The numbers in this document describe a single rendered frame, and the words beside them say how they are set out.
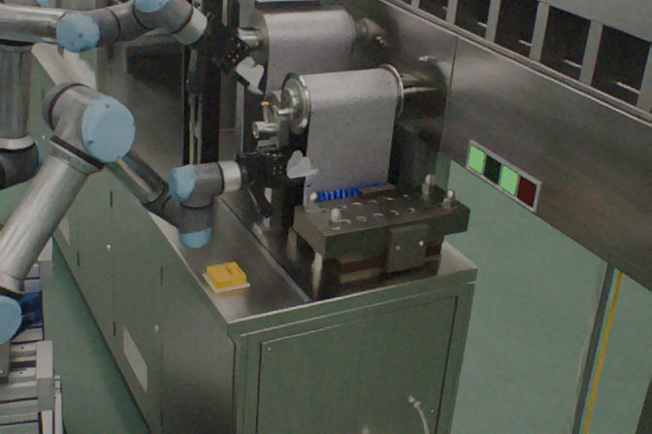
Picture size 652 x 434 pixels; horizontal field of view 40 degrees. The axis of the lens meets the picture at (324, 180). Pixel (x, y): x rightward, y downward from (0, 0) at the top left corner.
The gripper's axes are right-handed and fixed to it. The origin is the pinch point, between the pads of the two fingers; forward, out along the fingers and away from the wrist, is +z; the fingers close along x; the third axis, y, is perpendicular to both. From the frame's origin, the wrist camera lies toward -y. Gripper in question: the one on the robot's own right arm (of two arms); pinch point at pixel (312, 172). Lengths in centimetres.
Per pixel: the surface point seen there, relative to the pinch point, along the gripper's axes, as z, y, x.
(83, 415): -43, -109, 65
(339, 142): 6.4, 7.3, -0.2
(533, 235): 187, -109, 113
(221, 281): -28.4, -16.7, -13.4
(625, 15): 31, 52, -57
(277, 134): -6.2, 7.5, 8.2
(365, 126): 13.4, 10.5, -0.2
